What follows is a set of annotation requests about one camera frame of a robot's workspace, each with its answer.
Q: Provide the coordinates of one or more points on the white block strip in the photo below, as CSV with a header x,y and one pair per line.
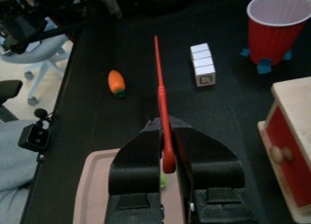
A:
x,y
203,63

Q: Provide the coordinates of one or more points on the red plastic toy knife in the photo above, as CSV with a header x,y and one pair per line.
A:
x,y
161,97

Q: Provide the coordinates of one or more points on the wooden box with red drawer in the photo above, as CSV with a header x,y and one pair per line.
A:
x,y
291,160

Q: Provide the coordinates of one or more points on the red plastic party cup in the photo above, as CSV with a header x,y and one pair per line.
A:
x,y
271,36

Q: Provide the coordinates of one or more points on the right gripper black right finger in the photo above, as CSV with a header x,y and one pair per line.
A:
x,y
209,167

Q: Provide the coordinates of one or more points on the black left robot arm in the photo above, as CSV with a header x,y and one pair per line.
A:
x,y
109,3

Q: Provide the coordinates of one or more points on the green star toy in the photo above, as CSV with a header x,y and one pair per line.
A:
x,y
163,180

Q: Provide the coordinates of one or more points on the pink plastic tray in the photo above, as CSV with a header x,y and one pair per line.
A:
x,y
92,191

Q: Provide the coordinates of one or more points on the black chair armrest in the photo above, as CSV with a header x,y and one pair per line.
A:
x,y
8,89

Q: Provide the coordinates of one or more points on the orange toy carrot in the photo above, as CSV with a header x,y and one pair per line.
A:
x,y
116,80

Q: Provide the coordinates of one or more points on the grey office chair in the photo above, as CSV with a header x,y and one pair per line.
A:
x,y
40,51

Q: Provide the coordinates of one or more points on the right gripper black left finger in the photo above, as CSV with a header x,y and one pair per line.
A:
x,y
133,167

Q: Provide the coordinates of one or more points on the black webcam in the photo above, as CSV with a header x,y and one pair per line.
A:
x,y
33,138

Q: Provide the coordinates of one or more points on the black aluminium frame rail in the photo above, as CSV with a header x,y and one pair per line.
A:
x,y
56,31

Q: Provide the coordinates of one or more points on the blue tape piece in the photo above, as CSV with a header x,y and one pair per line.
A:
x,y
244,53
287,55
264,66

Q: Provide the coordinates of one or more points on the grey trouser leg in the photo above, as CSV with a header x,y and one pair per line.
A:
x,y
12,160

